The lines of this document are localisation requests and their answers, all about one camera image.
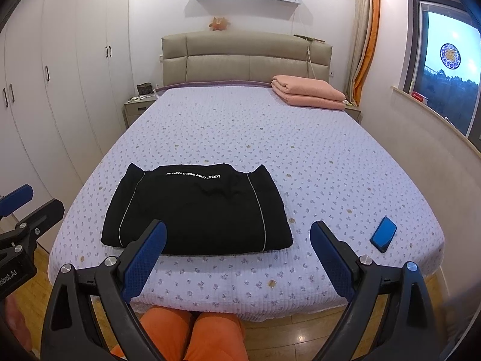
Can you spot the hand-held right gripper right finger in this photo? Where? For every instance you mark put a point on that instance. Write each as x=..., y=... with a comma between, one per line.
x=330, y=259

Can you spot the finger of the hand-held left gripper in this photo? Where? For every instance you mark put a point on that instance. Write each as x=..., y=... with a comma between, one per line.
x=45, y=214
x=17, y=199

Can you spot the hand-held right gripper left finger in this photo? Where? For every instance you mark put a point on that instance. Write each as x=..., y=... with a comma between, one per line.
x=144, y=259

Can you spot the black hooded jacket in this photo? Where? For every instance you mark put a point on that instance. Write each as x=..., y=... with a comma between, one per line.
x=195, y=210

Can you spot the person's left forearm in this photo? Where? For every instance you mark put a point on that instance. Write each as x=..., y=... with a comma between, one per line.
x=13, y=319

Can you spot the blue smartphone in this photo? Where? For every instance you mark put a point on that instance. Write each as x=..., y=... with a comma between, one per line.
x=384, y=233

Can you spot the person's orange pants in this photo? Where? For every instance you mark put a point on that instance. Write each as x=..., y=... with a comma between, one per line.
x=214, y=334

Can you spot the white wardrobe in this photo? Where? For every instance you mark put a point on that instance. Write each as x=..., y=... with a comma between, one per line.
x=67, y=82

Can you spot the bed with floral cover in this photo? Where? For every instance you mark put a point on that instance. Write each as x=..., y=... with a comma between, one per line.
x=263, y=139

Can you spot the beige nightstand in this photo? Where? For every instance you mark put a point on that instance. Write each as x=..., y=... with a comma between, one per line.
x=353, y=112
x=137, y=111

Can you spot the folded pink blanket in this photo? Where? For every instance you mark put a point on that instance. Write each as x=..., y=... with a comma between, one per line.
x=304, y=90

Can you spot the white windowsill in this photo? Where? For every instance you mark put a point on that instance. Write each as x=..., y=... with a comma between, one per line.
x=443, y=128

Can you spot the red box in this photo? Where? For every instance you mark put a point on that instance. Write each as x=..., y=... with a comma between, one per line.
x=419, y=97

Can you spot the dark framed window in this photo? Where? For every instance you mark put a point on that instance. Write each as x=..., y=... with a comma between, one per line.
x=451, y=90

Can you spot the beige padded headboard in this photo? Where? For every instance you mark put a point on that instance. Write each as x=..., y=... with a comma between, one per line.
x=244, y=60

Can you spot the beige and orange curtain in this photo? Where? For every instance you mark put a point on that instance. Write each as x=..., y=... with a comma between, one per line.
x=366, y=45

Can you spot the wooden stick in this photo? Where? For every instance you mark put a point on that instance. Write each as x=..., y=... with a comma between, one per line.
x=308, y=38

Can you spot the round blue window sticker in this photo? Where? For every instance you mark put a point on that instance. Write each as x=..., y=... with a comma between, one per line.
x=451, y=56

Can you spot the orange plush toy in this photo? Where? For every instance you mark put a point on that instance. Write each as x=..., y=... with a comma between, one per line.
x=219, y=24

